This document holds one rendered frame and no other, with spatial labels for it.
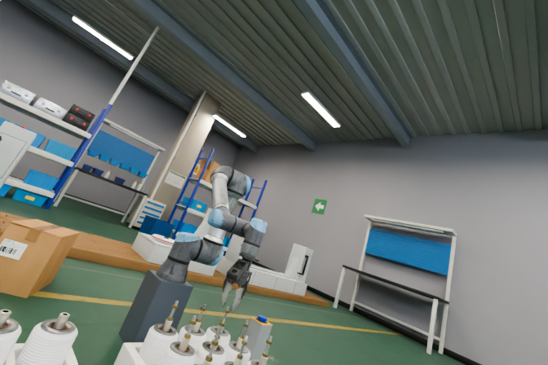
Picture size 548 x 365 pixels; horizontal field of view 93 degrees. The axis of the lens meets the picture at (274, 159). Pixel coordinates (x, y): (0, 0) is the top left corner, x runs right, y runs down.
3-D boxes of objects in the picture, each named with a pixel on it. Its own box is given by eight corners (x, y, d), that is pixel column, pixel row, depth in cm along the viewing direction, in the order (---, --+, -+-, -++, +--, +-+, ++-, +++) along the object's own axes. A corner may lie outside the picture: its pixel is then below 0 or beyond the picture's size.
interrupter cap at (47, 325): (37, 320, 66) (39, 318, 66) (71, 322, 71) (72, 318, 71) (41, 336, 60) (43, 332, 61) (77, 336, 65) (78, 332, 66)
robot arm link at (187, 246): (165, 252, 138) (177, 227, 142) (189, 259, 144) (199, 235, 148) (170, 257, 128) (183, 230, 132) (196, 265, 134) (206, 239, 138)
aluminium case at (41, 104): (30, 110, 424) (37, 99, 430) (57, 122, 448) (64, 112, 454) (32, 107, 394) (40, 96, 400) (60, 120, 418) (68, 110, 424)
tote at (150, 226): (136, 233, 505) (145, 214, 517) (155, 238, 533) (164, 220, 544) (147, 239, 471) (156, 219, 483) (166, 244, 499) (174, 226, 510)
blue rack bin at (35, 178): (22, 180, 424) (30, 169, 430) (50, 189, 447) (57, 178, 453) (21, 182, 387) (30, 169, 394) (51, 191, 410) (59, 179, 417)
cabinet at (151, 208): (124, 223, 591) (139, 195, 612) (144, 229, 620) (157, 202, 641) (131, 228, 549) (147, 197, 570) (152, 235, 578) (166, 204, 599)
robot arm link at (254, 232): (262, 222, 121) (271, 224, 114) (254, 245, 118) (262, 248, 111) (248, 216, 117) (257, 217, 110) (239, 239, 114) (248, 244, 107)
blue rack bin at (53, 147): (41, 151, 438) (48, 139, 445) (67, 160, 461) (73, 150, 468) (41, 150, 402) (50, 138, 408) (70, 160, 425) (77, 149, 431)
